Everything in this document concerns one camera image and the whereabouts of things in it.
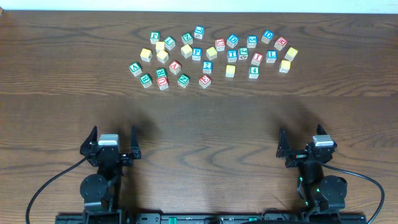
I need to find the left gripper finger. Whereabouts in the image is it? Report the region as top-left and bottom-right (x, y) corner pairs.
(130, 126), (139, 152)
(81, 126), (98, 149)

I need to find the green R block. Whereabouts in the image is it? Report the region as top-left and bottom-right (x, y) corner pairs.
(155, 68), (167, 78)

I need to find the yellow C block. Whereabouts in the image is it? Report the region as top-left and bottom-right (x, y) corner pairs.
(155, 41), (165, 53)

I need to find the yellow O block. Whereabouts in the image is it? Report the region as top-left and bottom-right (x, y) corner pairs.
(206, 47), (218, 60)

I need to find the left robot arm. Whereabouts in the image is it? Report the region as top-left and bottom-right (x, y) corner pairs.
(80, 126), (141, 224)

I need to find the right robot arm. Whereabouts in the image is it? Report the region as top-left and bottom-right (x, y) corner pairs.
(276, 125), (347, 223)

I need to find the green B block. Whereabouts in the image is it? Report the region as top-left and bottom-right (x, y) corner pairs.
(139, 73), (152, 88)

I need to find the red U block bottom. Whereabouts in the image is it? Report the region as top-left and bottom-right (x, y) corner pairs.
(157, 77), (169, 90)

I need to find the red u block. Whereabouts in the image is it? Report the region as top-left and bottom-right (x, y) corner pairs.
(157, 77), (169, 90)
(215, 39), (226, 52)

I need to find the yellow G block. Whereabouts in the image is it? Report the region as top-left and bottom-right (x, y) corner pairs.
(279, 60), (291, 73)

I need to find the green A block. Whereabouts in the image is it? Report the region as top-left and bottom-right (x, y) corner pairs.
(129, 62), (142, 77)

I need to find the yellow K block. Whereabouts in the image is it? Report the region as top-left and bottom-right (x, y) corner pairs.
(284, 47), (298, 62)

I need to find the green N block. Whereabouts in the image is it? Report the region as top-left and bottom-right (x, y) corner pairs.
(177, 74), (190, 88)

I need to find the green 4 block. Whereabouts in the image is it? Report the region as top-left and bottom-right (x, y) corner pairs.
(249, 66), (259, 79)

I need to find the red A block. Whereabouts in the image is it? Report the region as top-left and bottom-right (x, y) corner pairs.
(169, 60), (182, 75)

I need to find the blue L block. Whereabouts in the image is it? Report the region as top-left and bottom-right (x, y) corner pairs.
(266, 50), (277, 63)

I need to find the yellow X block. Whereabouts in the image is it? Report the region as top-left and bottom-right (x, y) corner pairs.
(140, 48), (152, 62)

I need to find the yellow block centre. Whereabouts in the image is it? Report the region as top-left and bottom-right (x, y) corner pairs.
(225, 65), (236, 78)

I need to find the red I block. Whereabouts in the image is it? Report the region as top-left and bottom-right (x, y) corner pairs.
(251, 52), (264, 66)

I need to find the yellow block left middle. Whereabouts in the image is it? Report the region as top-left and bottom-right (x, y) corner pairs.
(157, 50), (169, 63)

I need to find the red M block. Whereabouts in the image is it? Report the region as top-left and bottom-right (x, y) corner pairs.
(274, 37), (287, 51)

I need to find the red 3 block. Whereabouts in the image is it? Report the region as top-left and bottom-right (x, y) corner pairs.
(198, 75), (211, 89)

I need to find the green J block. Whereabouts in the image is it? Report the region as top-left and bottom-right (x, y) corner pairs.
(238, 47), (249, 60)

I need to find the blue D block right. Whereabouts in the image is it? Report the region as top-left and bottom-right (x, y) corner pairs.
(261, 30), (274, 44)

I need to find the blue d block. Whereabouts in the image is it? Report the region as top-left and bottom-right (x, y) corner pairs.
(227, 34), (239, 49)
(261, 30), (274, 44)

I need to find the blue T block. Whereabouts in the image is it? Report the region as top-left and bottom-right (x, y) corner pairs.
(227, 49), (238, 63)

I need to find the blue 2 block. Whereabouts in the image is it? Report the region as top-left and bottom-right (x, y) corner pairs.
(203, 61), (213, 74)

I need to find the green L block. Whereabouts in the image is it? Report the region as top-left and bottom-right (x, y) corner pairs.
(164, 36), (176, 51)

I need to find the yellow S block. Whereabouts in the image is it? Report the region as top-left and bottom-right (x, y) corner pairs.
(181, 44), (193, 58)

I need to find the blue S block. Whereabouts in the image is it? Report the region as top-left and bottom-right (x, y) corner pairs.
(247, 35), (257, 49)

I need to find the blue P block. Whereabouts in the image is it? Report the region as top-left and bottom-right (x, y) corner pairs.
(192, 48), (202, 61)

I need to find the blue D block centre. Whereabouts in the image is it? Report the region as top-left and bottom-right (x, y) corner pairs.
(227, 34), (239, 49)

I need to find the red U block top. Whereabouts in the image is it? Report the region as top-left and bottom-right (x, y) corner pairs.
(215, 39), (226, 52)

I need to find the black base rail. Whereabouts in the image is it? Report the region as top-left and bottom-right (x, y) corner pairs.
(55, 212), (367, 224)

